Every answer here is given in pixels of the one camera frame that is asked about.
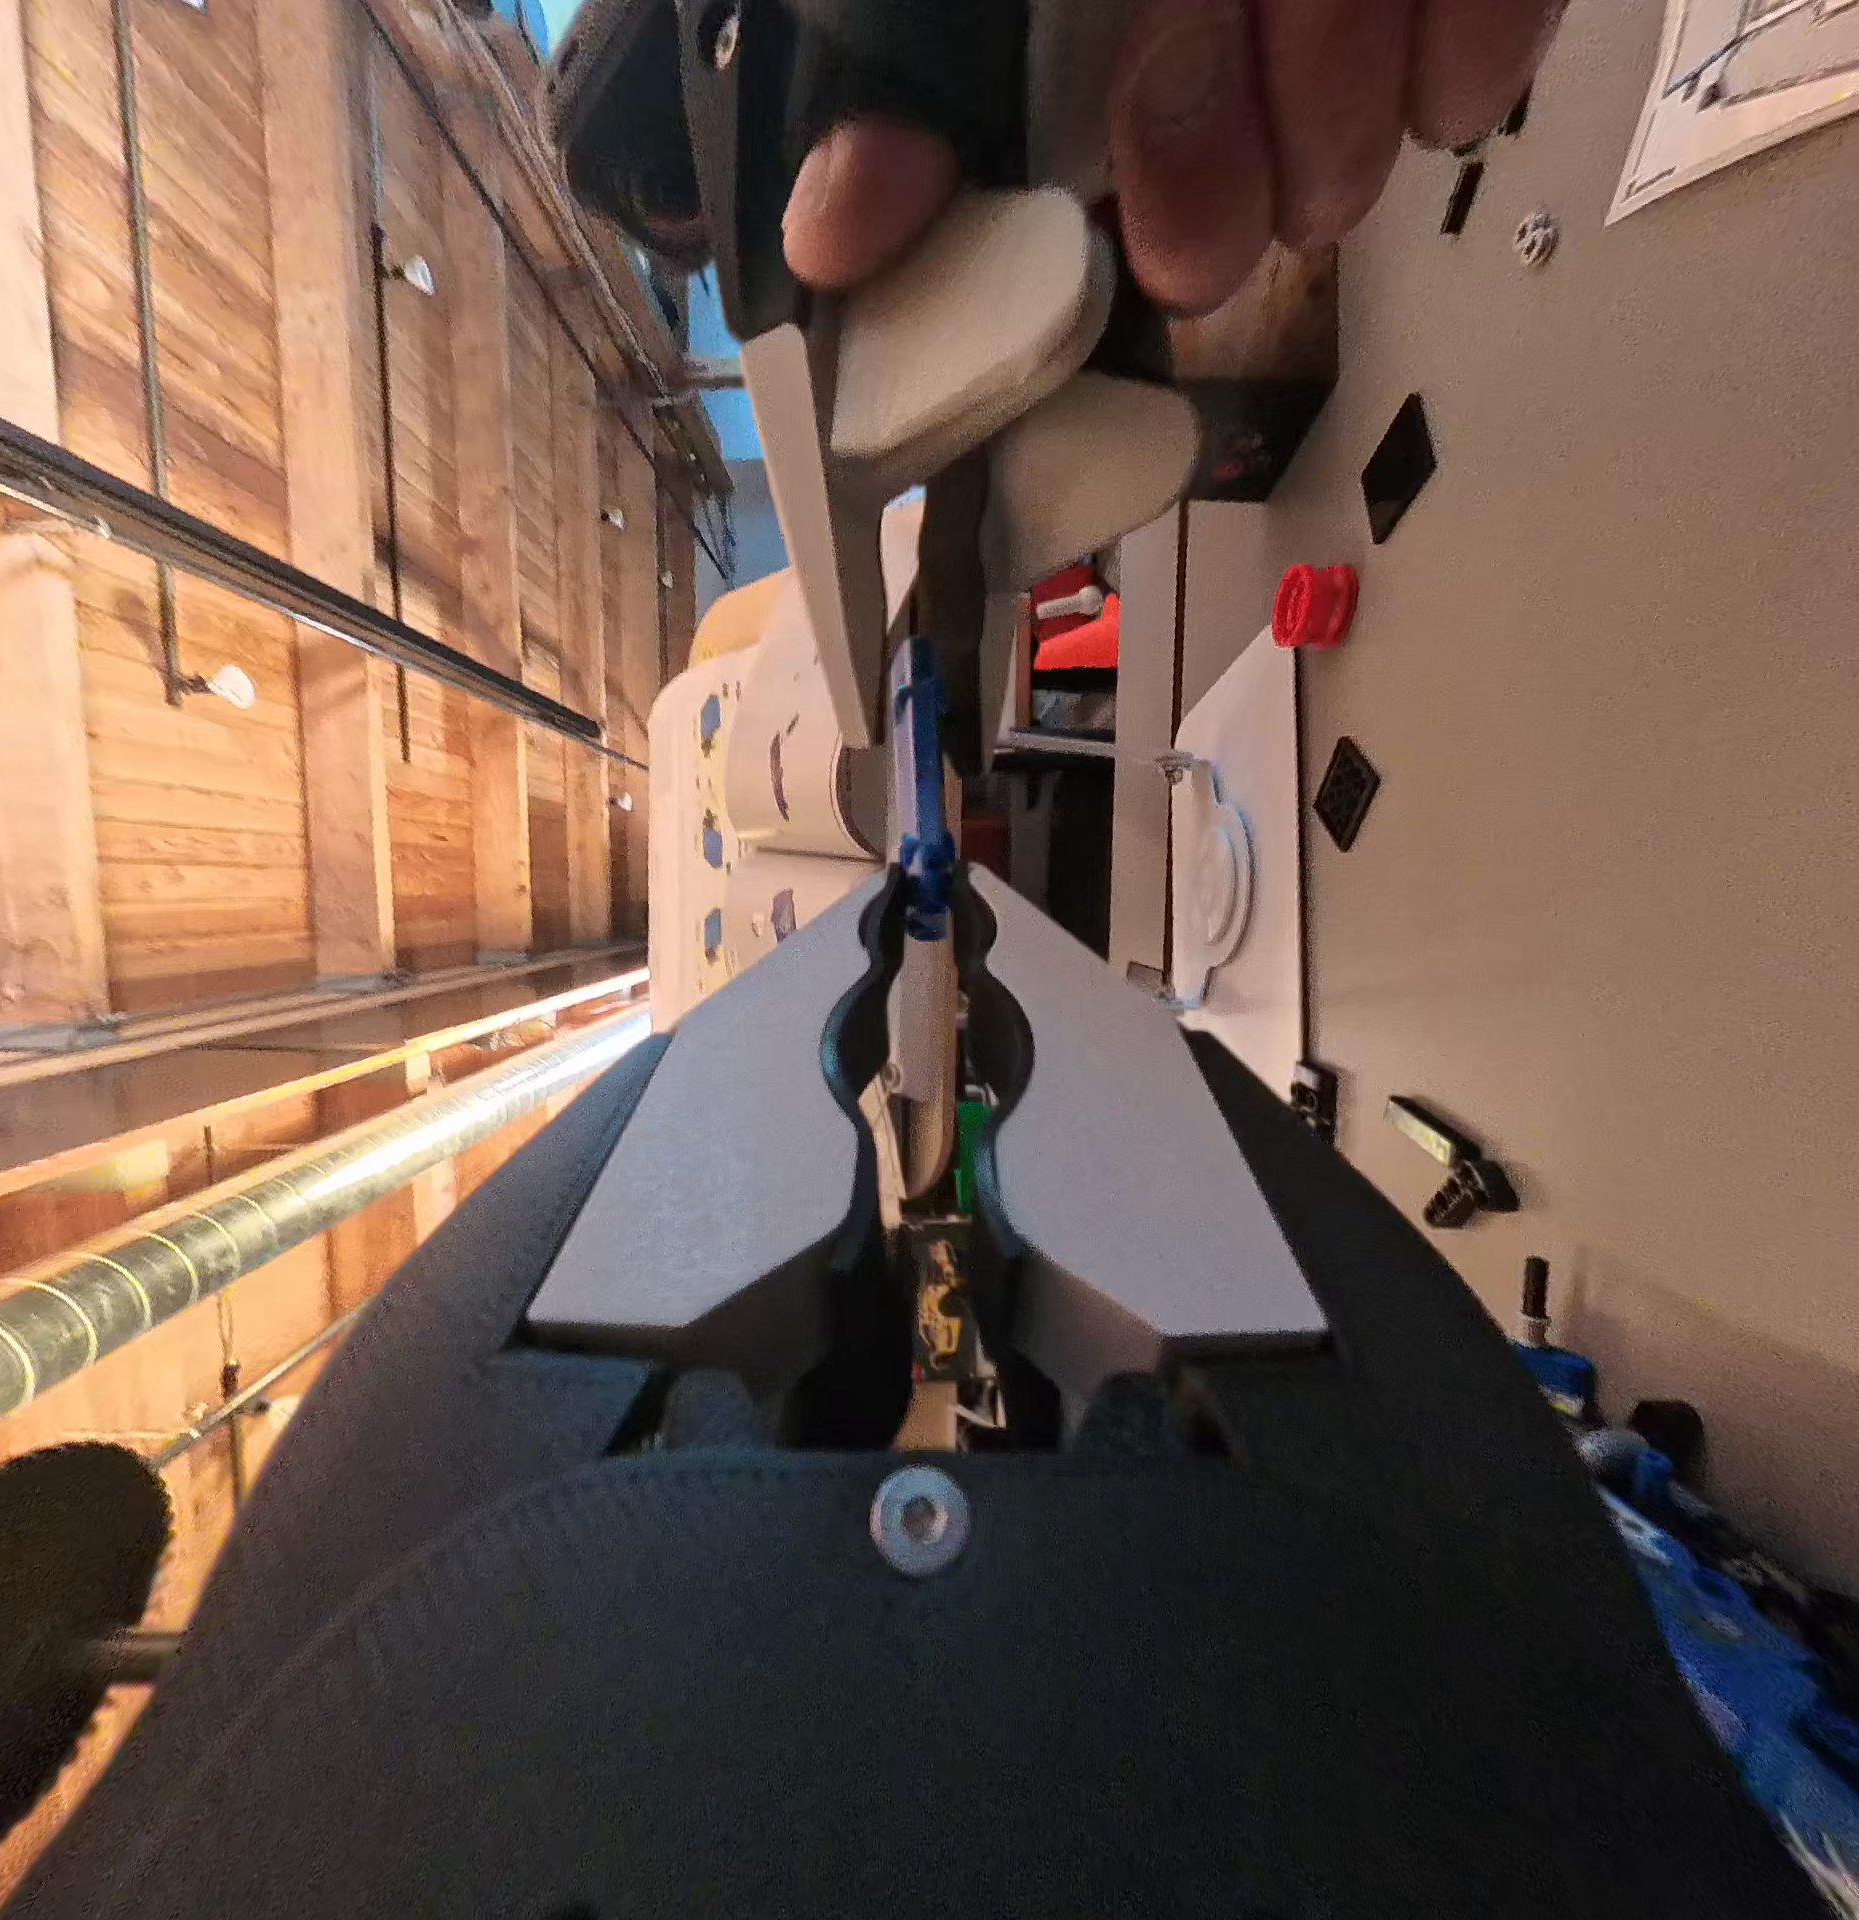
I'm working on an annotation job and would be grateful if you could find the red floor bin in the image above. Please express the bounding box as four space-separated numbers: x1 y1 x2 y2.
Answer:
1028 562 1126 676

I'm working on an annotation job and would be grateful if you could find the red wheel rim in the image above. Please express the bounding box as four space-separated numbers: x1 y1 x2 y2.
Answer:
1271 562 1361 651

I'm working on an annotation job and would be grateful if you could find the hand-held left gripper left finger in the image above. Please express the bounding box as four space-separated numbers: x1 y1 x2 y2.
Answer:
524 866 894 1345

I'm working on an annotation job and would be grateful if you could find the small black tile piece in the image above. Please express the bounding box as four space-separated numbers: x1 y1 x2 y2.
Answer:
1359 393 1438 543

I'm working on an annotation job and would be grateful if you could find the white book stand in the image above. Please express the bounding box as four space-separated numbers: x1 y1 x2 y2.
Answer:
1110 501 1308 1052

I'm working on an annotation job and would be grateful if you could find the yellow black toy box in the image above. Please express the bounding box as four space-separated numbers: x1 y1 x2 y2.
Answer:
906 1220 1008 1383

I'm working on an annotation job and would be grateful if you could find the black square plate piece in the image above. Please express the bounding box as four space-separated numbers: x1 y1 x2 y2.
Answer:
1310 735 1382 853

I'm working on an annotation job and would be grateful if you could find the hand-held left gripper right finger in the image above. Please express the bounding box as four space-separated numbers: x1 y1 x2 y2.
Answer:
959 865 1333 1345

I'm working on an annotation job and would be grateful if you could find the wrapped ceiling pipe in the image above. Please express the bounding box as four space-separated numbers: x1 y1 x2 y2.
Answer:
0 1012 654 1434

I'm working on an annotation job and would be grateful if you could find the steel ceiling rail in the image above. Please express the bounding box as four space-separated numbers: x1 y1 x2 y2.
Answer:
0 404 647 768

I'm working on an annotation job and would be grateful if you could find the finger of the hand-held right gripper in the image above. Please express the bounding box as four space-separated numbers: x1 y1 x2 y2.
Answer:
737 323 891 751
918 458 1030 778

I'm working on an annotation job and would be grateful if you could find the blue curved panel piece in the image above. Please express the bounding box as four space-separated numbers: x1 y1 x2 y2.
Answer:
893 637 960 944

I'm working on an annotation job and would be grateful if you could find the person's right hand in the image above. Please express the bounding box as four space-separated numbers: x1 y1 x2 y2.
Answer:
779 0 1570 320

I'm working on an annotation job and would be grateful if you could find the colourful sticker sheet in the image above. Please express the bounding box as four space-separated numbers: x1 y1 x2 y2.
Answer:
1604 0 1859 228

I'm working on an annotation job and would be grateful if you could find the black angled beam piece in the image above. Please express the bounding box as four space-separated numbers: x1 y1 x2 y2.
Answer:
1421 1154 1520 1231

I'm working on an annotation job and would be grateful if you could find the instruction booklet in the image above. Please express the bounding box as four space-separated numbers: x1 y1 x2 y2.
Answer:
647 593 933 1037

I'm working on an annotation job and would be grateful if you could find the toy brick truck model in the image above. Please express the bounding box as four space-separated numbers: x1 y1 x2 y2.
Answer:
1514 1343 1859 1920

